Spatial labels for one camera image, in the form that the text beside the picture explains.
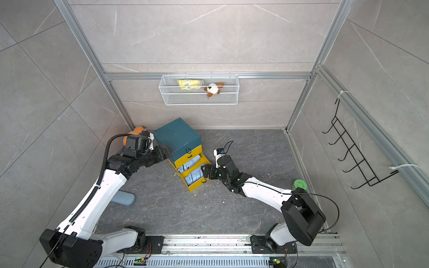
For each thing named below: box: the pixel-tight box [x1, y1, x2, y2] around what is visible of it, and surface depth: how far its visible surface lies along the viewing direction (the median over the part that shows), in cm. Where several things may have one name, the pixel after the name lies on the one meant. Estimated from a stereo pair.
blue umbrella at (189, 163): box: [177, 154, 202, 174], surface depth 99 cm
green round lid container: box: [293, 179, 308, 191], surface depth 90 cm
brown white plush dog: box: [203, 82, 226, 99], surface depth 87 cm
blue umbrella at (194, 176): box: [184, 166, 204, 187], surface depth 92 cm
